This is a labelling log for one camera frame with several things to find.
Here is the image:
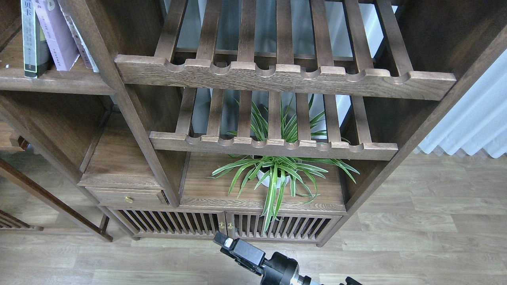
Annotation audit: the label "white plant pot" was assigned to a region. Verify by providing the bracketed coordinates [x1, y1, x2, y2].
[257, 170, 291, 189]

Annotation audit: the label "dark wooden side furniture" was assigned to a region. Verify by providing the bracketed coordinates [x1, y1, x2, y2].
[0, 119, 114, 243]

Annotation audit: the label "white and lilac book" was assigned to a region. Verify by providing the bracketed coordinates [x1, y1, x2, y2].
[33, 0, 79, 72]

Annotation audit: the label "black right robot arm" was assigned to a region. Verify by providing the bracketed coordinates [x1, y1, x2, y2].
[213, 232, 319, 285]

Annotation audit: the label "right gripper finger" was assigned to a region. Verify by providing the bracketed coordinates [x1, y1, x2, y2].
[213, 232, 234, 250]

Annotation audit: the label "green spider plant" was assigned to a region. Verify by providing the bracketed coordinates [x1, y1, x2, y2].
[208, 103, 360, 233]

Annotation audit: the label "white book behind post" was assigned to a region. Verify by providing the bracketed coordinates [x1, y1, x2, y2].
[58, 0, 99, 73]

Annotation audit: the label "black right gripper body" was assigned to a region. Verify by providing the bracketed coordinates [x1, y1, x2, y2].
[229, 238, 299, 285]

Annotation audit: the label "dark wooden bookshelf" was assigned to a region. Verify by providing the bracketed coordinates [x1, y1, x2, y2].
[1, 0, 506, 247]

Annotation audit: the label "white pleated curtain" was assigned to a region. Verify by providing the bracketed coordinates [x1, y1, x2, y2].
[418, 51, 507, 158]

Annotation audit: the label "black and green book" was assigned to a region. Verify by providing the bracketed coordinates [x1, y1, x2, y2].
[21, 0, 51, 78]

